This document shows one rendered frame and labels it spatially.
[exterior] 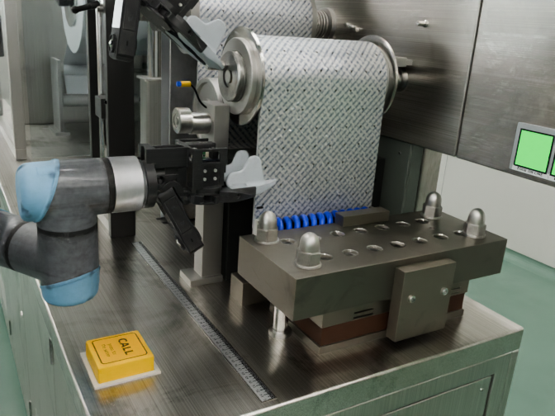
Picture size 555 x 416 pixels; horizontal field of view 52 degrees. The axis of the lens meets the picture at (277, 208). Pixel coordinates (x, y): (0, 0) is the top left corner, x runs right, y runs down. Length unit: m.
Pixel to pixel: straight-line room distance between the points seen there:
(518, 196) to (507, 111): 2.93
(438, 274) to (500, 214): 3.10
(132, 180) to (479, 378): 0.60
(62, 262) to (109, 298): 0.19
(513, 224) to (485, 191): 0.30
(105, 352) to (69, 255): 0.13
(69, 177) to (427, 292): 0.51
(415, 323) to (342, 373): 0.15
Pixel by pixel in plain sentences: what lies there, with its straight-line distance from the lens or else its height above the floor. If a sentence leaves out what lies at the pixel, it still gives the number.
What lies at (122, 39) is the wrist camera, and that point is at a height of 1.30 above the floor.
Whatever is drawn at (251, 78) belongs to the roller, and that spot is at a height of 1.25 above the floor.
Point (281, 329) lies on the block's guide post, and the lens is 0.83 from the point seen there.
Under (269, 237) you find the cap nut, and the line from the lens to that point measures 0.81.
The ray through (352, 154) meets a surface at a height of 1.13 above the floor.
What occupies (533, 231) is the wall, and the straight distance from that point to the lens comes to 3.81.
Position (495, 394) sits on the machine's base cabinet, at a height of 0.78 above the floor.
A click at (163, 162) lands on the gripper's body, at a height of 1.14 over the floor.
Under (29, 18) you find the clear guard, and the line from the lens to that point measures 1.78.
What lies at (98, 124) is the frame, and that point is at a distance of 1.26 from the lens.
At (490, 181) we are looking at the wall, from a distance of 3.96.
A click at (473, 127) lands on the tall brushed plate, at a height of 1.20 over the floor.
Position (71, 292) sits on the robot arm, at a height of 0.98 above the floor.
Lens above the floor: 1.33
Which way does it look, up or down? 18 degrees down
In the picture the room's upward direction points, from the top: 4 degrees clockwise
